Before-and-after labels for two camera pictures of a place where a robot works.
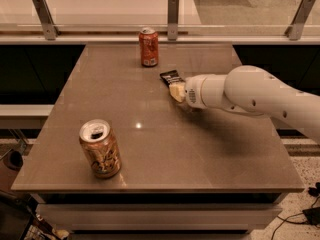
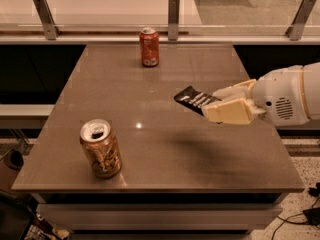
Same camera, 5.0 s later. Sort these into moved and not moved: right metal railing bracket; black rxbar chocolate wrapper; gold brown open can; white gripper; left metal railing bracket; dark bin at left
Moved: white gripper; black rxbar chocolate wrapper
Not moved: left metal railing bracket; gold brown open can; right metal railing bracket; dark bin at left
